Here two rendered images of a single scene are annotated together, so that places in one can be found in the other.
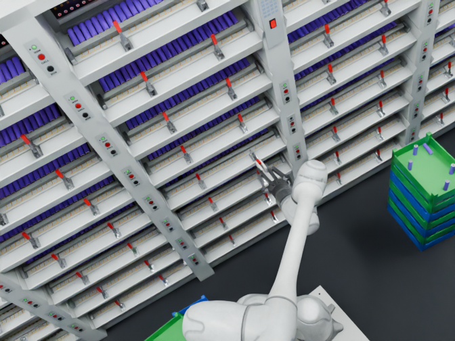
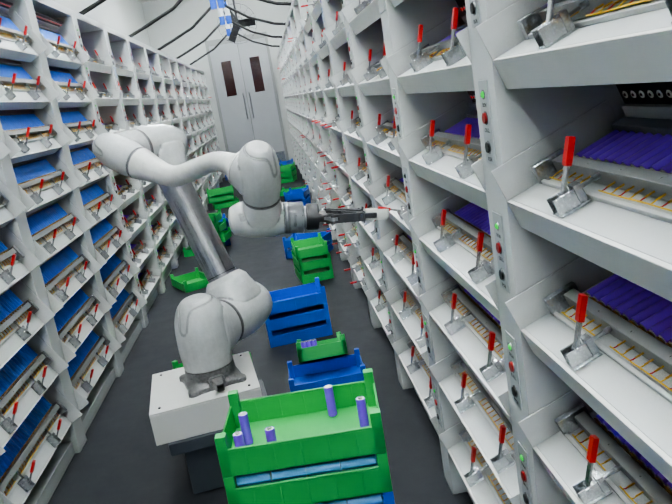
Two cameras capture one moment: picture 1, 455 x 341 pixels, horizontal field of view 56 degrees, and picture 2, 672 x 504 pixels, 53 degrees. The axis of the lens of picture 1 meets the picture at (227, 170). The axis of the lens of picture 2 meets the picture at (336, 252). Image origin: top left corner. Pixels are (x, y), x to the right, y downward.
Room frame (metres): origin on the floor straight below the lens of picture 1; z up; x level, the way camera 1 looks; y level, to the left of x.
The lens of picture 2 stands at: (1.14, -2.06, 1.12)
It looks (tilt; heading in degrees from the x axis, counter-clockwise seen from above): 13 degrees down; 94
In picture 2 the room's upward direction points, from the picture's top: 9 degrees counter-clockwise
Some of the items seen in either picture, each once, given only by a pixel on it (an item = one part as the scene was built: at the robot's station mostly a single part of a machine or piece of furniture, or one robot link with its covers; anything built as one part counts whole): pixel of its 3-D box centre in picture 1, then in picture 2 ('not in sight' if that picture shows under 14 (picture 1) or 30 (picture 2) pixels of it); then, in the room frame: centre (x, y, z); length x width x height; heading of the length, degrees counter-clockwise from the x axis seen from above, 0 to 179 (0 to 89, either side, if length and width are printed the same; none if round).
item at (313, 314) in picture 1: (309, 317); (203, 329); (0.56, -0.07, 0.47); 0.18 x 0.16 x 0.22; 61
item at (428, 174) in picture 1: (430, 166); (302, 419); (0.94, -0.86, 0.52); 0.30 x 0.20 x 0.08; 3
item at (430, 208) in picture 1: (428, 176); (309, 456); (0.94, -0.86, 0.44); 0.30 x 0.20 x 0.08; 3
